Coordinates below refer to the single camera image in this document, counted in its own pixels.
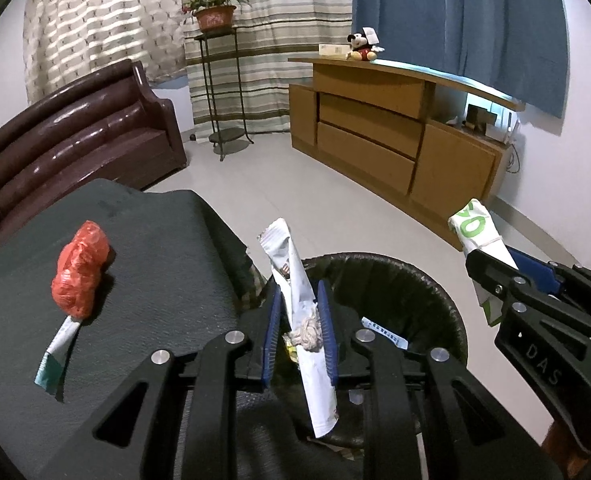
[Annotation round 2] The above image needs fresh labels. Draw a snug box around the striped beige curtain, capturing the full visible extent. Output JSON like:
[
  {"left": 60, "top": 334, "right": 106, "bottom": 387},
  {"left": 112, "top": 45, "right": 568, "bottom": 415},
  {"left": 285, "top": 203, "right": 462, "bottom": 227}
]
[{"left": 179, "top": 0, "right": 353, "bottom": 136}]

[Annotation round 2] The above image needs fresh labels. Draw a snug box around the small brown box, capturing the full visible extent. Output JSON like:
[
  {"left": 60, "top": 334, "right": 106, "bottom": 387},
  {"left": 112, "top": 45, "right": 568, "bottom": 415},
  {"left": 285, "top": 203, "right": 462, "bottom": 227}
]
[{"left": 465, "top": 104, "right": 497, "bottom": 134}]

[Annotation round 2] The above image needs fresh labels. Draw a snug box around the white blue wrapper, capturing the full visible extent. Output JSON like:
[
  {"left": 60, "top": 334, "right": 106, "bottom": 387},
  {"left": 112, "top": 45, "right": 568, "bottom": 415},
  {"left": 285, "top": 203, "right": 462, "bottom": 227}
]
[{"left": 361, "top": 316, "right": 409, "bottom": 348}]

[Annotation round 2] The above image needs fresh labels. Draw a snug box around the brown leather sofa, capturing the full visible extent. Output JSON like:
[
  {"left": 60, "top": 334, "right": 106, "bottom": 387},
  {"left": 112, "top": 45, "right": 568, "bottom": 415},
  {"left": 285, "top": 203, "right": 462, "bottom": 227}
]
[{"left": 0, "top": 58, "right": 187, "bottom": 266}]

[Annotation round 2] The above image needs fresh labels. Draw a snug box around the white teal wrapper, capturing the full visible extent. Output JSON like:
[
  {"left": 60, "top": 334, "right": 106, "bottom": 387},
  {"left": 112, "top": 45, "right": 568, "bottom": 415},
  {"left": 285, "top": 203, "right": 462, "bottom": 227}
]
[{"left": 34, "top": 316, "right": 82, "bottom": 395}]

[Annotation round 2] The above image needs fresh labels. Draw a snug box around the black metal plant stand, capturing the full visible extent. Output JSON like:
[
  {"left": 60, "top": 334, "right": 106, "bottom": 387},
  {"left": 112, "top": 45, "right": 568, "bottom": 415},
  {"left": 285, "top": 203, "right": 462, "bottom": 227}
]
[{"left": 194, "top": 30, "right": 255, "bottom": 162}]

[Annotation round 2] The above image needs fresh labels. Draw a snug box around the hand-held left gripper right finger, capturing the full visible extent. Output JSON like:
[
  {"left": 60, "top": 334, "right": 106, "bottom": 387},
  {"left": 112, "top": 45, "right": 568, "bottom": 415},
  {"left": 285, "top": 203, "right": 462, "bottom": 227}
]
[{"left": 317, "top": 279, "right": 563, "bottom": 480}]

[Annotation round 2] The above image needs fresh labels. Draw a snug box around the silver white wrapper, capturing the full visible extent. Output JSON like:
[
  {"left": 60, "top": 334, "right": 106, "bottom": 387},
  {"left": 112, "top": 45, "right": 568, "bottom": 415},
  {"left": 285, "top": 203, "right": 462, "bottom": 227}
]
[{"left": 256, "top": 217, "right": 339, "bottom": 438}]

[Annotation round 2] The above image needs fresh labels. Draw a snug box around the black trash bin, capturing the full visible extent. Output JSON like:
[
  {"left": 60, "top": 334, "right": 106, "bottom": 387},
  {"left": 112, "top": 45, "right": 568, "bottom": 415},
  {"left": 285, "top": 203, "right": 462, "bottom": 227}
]
[{"left": 255, "top": 252, "right": 469, "bottom": 461}]

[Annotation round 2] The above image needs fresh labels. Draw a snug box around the potted plant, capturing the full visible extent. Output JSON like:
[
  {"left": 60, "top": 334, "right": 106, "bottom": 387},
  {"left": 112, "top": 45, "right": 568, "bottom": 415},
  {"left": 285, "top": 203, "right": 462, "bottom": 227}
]
[{"left": 182, "top": 0, "right": 251, "bottom": 34}]

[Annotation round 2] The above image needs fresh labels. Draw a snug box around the mouse plush toy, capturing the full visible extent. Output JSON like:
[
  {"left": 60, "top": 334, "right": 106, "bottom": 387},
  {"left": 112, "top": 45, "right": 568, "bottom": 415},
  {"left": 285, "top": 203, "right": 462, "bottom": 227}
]
[{"left": 346, "top": 27, "right": 385, "bottom": 62}]

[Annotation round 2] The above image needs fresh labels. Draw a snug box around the beige lattice pattern curtain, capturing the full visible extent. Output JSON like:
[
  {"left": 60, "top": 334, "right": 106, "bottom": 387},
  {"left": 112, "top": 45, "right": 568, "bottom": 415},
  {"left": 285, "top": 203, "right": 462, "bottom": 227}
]
[{"left": 22, "top": 0, "right": 188, "bottom": 103}]

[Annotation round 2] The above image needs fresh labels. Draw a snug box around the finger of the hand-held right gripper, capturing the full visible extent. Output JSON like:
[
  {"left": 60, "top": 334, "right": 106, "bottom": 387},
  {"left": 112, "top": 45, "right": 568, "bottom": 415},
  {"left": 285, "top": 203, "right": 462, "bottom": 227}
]
[
  {"left": 465, "top": 247, "right": 591, "bottom": 343},
  {"left": 505, "top": 246, "right": 591, "bottom": 318}
]

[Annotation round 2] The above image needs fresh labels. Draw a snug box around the orange plastic bag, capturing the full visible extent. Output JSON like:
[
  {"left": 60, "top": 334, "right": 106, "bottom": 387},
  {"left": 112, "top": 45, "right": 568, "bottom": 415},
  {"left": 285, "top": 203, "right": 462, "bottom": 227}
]
[{"left": 50, "top": 220, "right": 111, "bottom": 320}]

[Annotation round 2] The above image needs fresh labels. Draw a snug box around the white device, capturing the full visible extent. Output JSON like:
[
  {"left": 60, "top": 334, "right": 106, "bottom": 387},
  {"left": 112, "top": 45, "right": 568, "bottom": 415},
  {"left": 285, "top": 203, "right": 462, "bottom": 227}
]
[{"left": 495, "top": 110, "right": 520, "bottom": 143}]

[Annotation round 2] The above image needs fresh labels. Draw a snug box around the wooden cabinet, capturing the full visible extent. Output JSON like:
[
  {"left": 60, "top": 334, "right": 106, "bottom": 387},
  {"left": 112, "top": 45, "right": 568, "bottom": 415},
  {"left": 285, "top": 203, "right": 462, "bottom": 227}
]
[{"left": 288, "top": 55, "right": 526, "bottom": 251}]

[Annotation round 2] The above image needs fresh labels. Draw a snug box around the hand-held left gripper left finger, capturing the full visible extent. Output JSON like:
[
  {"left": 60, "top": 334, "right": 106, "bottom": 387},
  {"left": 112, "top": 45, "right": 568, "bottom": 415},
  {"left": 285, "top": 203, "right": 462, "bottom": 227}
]
[{"left": 34, "top": 280, "right": 283, "bottom": 480}]

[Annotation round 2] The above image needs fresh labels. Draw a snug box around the green white wrapper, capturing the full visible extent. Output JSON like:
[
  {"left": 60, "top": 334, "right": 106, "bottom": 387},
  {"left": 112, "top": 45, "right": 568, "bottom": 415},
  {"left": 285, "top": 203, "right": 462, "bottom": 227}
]
[{"left": 448, "top": 197, "right": 520, "bottom": 328}]

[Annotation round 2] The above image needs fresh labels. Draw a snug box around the blue curtain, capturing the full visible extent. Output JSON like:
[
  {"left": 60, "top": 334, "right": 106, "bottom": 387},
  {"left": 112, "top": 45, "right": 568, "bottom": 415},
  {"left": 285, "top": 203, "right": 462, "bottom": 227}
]
[{"left": 350, "top": 0, "right": 571, "bottom": 118}]

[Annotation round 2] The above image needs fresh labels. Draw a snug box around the dark table cloth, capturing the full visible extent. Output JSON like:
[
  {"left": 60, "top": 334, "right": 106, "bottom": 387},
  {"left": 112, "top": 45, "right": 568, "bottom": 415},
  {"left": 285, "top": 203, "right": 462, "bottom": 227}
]
[{"left": 0, "top": 178, "right": 256, "bottom": 480}]

